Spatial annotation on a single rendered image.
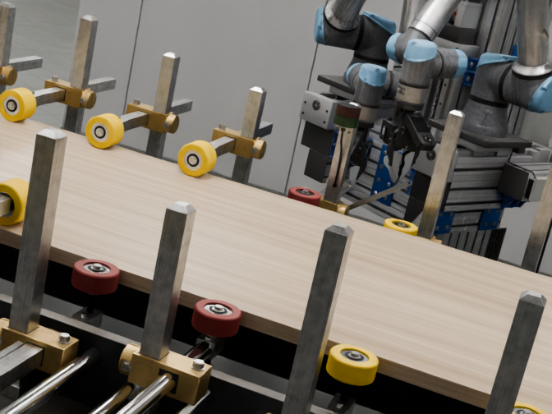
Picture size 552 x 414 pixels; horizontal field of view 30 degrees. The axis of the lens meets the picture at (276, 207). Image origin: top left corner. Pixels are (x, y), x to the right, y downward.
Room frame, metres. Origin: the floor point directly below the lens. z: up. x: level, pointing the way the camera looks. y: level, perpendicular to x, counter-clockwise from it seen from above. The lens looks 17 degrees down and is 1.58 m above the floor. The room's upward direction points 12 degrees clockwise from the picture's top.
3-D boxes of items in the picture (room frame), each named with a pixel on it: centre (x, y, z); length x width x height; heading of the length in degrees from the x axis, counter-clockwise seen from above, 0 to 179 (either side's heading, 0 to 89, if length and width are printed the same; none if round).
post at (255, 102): (2.58, 0.11, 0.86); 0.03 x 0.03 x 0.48; 74
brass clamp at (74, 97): (2.72, 0.61, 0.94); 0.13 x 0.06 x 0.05; 74
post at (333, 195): (2.51, -0.13, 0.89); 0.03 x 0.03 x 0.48; 74
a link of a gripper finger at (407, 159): (2.58, -0.29, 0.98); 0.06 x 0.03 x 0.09; 27
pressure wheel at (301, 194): (2.40, -0.06, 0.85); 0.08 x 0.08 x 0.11
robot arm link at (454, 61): (2.64, -0.33, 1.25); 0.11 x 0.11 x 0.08; 43
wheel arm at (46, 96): (2.74, 0.62, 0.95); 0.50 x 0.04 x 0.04; 164
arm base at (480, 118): (3.00, -0.54, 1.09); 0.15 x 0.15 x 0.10
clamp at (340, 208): (2.51, -0.11, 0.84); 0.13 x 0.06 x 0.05; 74
